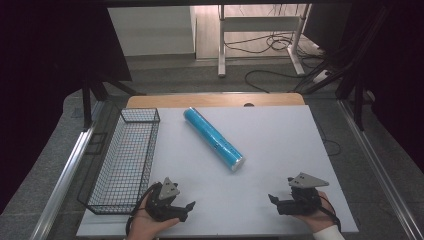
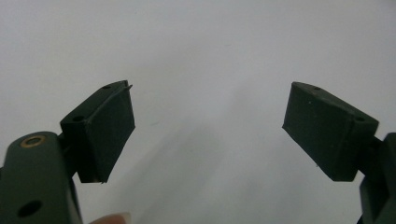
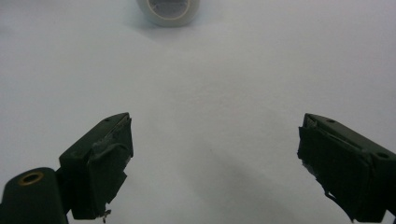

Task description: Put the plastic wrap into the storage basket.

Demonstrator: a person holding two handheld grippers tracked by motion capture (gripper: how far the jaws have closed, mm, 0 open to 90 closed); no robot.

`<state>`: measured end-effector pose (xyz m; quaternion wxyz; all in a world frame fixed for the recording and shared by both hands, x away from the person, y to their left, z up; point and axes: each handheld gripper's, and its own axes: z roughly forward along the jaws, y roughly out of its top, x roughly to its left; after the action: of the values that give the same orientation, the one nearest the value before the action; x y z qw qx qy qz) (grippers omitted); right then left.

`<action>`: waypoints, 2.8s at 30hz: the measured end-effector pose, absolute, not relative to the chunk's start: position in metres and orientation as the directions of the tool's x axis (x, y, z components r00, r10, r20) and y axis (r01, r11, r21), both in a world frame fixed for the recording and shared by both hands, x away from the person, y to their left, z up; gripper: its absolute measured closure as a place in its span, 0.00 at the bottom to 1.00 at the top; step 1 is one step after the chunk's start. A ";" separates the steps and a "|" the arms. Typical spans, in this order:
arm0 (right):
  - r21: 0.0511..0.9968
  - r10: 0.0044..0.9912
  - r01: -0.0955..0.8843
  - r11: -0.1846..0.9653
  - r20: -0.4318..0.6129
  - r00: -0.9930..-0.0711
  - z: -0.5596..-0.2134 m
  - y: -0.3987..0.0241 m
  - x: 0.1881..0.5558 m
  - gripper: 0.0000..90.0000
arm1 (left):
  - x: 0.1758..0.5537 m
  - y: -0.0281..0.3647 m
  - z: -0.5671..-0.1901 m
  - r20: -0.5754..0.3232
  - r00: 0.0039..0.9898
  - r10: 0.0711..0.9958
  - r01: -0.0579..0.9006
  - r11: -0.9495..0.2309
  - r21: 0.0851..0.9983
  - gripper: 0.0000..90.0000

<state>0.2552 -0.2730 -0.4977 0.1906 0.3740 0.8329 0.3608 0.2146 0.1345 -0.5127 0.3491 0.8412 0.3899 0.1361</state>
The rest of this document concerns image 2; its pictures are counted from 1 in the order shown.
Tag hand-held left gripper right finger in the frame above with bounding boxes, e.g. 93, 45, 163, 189
281, 81, 380, 183

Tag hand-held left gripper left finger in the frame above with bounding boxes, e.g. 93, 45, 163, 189
59, 79, 136, 185

